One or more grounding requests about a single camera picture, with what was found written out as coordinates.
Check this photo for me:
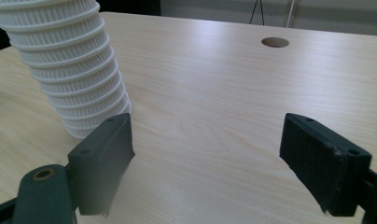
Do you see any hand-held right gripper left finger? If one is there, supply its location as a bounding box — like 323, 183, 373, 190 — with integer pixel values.
67, 112, 136, 218

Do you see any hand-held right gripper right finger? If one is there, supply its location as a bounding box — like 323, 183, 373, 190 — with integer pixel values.
278, 112, 373, 218

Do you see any stack of white paper cups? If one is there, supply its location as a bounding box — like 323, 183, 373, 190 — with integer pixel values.
0, 0, 133, 140

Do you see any thin vertical pole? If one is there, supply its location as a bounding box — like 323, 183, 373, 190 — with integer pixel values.
286, 0, 299, 29

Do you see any black hanging wall cable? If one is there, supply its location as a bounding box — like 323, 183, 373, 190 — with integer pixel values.
248, 0, 266, 26

